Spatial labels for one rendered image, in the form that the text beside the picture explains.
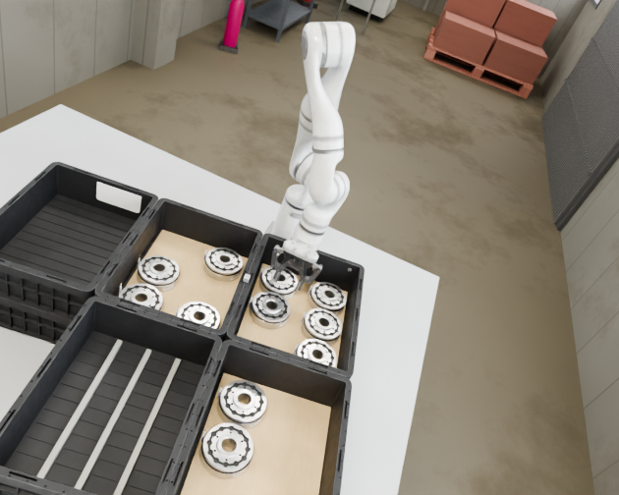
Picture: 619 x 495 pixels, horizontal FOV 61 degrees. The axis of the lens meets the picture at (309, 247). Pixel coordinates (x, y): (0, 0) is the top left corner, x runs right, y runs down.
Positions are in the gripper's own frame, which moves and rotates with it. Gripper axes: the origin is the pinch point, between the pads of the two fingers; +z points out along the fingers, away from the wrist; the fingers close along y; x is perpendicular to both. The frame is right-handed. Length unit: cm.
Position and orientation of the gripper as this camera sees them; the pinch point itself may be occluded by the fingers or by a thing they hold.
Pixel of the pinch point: (288, 281)
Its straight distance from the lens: 141.8
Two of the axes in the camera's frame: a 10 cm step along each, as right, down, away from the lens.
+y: -9.1, -4.2, 0.1
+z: -3.4, 7.5, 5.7
